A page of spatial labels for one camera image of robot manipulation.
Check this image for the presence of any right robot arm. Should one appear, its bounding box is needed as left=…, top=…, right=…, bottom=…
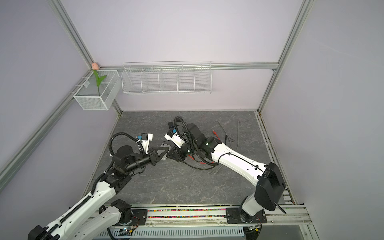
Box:
left=165, top=116, right=287, bottom=223

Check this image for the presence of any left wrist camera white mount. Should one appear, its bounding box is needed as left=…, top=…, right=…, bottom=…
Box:
left=137, top=133, right=153, bottom=155

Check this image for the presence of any black ethernet cable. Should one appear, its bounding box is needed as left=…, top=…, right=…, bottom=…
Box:
left=182, top=160, right=218, bottom=171

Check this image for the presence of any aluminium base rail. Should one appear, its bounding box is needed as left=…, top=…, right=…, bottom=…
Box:
left=53, top=204, right=319, bottom=240

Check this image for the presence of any artificial pink tulip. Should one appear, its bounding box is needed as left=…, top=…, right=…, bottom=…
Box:
left=92, top=63, right=107, bottom=97

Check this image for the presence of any red ethernet cable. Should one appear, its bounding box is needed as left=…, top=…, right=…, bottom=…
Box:
left=187, top=129, right=221, bottom=165

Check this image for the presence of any white network switch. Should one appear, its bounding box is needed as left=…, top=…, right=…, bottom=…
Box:
left=160, top=143, right=172, bottom=152

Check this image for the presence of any white wire wall basket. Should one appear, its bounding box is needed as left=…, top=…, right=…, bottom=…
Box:
left=121, top=61, right=213, bottom=94

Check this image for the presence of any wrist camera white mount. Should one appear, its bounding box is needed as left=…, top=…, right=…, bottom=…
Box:
left=137, top=133, right=153, bottom=155
left=165, top=129, right=185, bottom=149

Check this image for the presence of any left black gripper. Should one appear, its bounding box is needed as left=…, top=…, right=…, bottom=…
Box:
left=125, top=147, right=169, bottom=174

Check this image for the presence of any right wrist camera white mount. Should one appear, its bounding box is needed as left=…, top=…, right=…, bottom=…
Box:
left=165, top=129, right=185, bottom=149

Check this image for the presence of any white mesh box basket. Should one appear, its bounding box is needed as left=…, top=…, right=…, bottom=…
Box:
left=74, top=70, right=122, bottom=111

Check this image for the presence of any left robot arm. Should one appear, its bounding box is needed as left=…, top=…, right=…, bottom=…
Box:
left=28, top=132, right=170, bottom=240

